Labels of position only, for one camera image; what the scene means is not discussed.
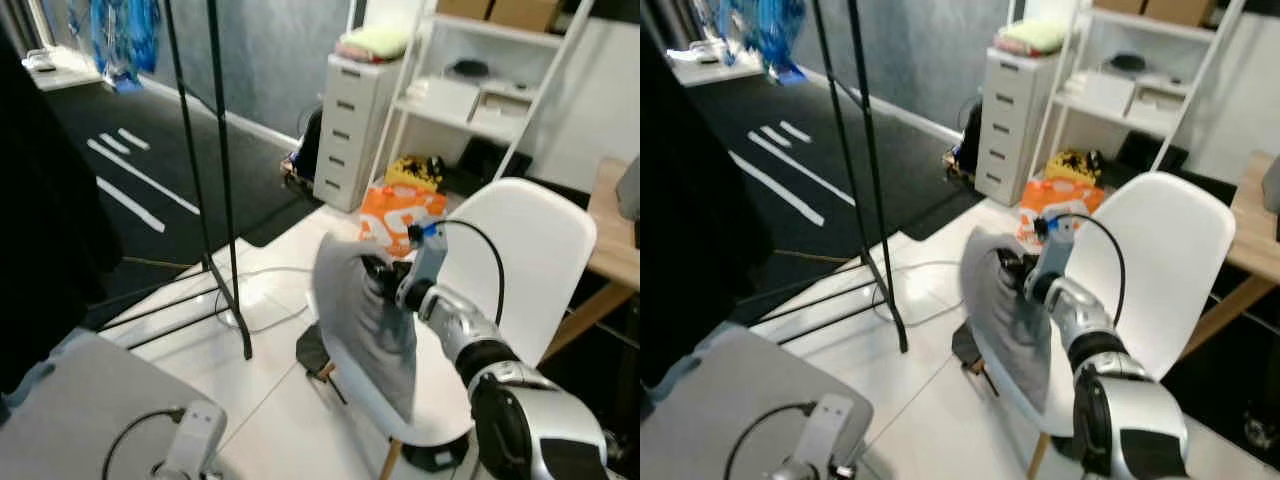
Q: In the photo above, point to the yellow and black bag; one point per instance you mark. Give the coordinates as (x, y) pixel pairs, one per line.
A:
(1072, 165)
(415, 172)

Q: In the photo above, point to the small black floor object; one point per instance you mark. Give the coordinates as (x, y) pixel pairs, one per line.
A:
(312, 350)
(968, 345)

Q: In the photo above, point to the flat black round item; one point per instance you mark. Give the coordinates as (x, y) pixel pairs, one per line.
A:
(468, 69)
(1128, 62)

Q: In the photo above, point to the orange shopping bag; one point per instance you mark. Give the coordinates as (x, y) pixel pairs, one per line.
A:
(400, 210)
(1050, 198)

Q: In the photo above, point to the black metal clothes rack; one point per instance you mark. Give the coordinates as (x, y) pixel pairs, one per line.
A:
(228, 200)
(880, 200)

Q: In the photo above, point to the tall black bag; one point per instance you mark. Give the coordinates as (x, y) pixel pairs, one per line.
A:
(968, 140)
(308, 150)

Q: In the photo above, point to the white storage box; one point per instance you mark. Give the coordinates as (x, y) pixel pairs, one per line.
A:
(442, 98)
(1100, 90)
(1158, 100)
(500, 108)

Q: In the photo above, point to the white drawer unit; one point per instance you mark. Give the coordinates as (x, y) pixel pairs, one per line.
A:
(1010, 120)
(350, 130)

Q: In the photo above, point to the wooden table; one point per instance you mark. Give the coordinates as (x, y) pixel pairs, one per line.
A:
(1255, 225)
(615, 235)

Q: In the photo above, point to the blue hanging cloth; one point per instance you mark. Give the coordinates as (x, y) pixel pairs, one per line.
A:
(765, 35)
(125, 40)

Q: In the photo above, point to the grey item on table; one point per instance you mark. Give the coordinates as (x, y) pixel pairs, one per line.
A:
(630, 190)
(1272, 185)

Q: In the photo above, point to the white low ledge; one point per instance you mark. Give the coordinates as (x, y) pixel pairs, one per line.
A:
(710, 70)
(65, 75)

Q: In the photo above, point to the flat black bag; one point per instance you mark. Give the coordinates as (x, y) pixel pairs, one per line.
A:
(490, 158)
(1150, 152)

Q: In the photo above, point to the dark hanging garment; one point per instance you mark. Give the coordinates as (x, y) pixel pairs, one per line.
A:
(690, 250)
(50, 250)

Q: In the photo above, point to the white ladder shelf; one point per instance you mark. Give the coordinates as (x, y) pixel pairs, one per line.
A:
(1095, 103)
(440, 112)

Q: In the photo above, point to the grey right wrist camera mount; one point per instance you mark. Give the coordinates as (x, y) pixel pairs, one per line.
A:
(428, 262)
(1055, 255)

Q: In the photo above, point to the white plastic chair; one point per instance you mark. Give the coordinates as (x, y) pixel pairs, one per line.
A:
(520, 250)
(1160, 250)

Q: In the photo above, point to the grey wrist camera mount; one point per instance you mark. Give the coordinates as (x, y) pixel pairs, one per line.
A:
(200, 430)
(428, 262)
(1055, 255)
(830, 430)

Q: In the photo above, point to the folded yellow-green cloth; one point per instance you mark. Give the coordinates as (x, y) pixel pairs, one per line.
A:
(1035, 37)
(375, 42)

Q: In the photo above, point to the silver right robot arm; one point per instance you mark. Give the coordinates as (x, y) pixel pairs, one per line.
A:
(530, 420)
(1130, 420)

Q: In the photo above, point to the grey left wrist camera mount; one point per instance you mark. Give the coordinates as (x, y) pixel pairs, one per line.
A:
(830, 430)
(200, 430)

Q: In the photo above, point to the large cardboard box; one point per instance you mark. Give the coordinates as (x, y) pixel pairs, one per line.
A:
(1180, 10)
(525, 12)

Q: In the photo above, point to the small cardboard box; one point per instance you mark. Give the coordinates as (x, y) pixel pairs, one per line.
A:
(1120, 5)
(463, 8)

